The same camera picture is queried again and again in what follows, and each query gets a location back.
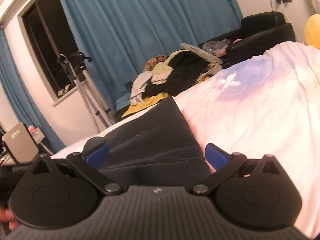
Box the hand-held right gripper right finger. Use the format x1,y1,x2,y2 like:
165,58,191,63
191,143,284,195

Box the black garment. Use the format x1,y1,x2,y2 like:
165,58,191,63
145,51,213,98

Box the black pants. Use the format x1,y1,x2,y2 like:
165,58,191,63
82,95,213,188

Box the yellow cloth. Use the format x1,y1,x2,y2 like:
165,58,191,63
122,92,170,118

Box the pink and white quilt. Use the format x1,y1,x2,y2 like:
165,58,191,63
50,41,320,238

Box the narrow blue curtain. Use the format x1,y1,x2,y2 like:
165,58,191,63
0,27,67,153

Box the clear plastic bag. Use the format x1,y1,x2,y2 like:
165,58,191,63
202,38,232,53

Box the yellow plush toy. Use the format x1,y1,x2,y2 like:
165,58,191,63
303,14,320,46

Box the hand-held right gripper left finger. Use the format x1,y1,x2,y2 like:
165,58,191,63
28,143,123,195

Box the pale green knit garment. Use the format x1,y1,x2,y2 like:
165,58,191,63
151,64,175,85

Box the white garment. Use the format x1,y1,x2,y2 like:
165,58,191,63
129,72,152,105

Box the beige chair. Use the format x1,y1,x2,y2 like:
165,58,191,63
2,122,40,165

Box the person's left hand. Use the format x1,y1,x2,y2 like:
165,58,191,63
0,207,17,230

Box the black sofa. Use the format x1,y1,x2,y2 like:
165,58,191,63
199,11,297,67

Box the dark window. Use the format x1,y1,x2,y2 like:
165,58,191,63
22,0,80,98

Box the white charging cable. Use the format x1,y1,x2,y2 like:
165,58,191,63
270,0,298,42

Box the garment steamer stand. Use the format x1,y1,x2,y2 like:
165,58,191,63
56,52,117,133

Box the brown patterned cloth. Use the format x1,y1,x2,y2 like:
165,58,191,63
144,54,167,72

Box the wide blue curtain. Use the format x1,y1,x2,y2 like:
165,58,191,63
54,0,244,114

